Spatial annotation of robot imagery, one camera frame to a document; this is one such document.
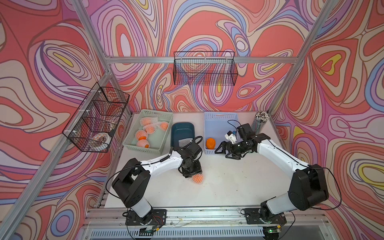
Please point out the green plastic basket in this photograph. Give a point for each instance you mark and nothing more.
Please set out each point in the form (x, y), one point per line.
(157, 140)

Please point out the netted orange back right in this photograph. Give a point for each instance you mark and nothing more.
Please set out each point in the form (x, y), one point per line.
(163, 125)

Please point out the item in left wire basket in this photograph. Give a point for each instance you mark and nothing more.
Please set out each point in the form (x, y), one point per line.
(100, 141)

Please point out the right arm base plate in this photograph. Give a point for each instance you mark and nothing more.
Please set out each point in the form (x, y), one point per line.
(257, 216)

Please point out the dark teal plastic tub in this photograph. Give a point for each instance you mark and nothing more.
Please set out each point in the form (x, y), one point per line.
(181, 130)

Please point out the light blue plastic basket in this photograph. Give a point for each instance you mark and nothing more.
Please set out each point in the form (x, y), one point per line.
(216, 126)

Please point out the black wire basket wall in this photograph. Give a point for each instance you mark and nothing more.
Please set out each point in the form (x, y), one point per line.
(205, 68)
(100, 112)

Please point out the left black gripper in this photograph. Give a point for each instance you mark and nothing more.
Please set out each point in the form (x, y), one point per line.
(198, 170)

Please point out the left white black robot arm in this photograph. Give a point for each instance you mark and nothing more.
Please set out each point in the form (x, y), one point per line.
(131, 182)

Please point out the black wire basket back wall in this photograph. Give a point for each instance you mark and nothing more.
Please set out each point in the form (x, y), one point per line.
(205, 68)

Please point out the cup of pencils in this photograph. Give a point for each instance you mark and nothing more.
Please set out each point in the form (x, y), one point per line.
(260, 119)

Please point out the black wire basket left wall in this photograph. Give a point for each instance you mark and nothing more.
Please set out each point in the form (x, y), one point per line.
(100, 112)

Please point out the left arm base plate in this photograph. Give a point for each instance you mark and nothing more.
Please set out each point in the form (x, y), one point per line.
(156, 217)

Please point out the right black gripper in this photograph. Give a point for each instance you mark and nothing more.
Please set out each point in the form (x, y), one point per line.
(223, 145)

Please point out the netted orange front left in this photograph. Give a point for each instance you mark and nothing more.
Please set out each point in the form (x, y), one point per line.
(143, 143)

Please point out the netted orange left middle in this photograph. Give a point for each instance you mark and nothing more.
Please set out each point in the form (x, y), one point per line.
(141, 135)

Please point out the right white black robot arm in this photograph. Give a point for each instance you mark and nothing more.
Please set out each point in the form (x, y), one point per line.
(308, 186)

